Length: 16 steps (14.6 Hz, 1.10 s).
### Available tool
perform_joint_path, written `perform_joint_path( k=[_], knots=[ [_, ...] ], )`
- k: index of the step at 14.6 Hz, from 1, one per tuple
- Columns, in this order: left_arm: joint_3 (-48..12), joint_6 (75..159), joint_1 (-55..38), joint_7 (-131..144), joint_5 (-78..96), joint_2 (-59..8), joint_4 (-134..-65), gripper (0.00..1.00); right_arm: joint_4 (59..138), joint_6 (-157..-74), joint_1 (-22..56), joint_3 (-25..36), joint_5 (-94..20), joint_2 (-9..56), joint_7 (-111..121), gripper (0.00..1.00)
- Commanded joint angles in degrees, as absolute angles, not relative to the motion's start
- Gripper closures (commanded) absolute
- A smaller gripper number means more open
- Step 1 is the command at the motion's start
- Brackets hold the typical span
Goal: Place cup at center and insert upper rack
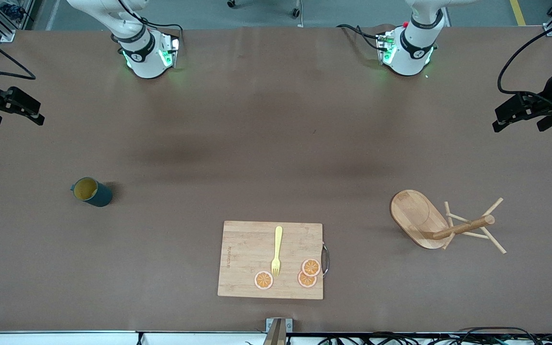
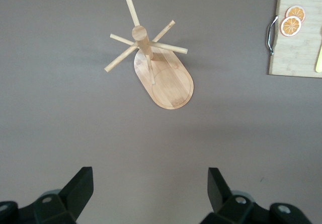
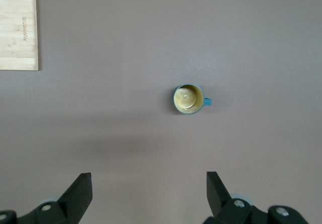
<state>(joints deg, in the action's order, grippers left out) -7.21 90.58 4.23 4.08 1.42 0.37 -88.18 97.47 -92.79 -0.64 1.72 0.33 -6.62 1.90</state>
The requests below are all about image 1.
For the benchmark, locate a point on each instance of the teal ribbed mug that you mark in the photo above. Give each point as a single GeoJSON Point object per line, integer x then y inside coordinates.
{"type": "Point", "coordinates": [98, 196]}

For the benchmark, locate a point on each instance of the toy orange slice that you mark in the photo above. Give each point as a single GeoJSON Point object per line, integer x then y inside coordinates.
{"type": "Point", "coordinates": [311, 267]}
{"type": "Point", "coordinates": [306, 281]}
{"type": "Point", "coordinates": [263, 280]}

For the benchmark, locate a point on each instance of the wooden mug tree rack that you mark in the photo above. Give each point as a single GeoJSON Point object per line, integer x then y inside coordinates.
{"type": "Point", "coordinates": [415, 215]}

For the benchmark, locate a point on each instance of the white edge rail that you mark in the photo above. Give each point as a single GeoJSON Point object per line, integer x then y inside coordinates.
{"type": "Point", "coordinates": [41, 338]}

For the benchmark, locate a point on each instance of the white chair leg with caster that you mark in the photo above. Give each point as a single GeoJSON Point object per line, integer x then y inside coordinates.
{"type": "Point", "coordinates": [296, 9]}

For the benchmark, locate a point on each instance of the yellow plastic fork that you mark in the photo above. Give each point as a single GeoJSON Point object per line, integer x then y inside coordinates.
{"type": "Point", "coordinates": [278, 239]}

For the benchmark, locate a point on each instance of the dark blue bundle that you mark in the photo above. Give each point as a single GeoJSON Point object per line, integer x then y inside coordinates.
{"type": "Point", "coordinates": [12, 10]}

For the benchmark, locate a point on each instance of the aluminium camera mast bracket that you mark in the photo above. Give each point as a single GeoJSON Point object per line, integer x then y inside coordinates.
{"type": "Point", "coordinates": [278, 330]}

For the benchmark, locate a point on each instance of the bamboo cutting board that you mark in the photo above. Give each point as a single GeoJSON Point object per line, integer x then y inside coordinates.
{"type": "Point", "coordinates": [247, 258]}

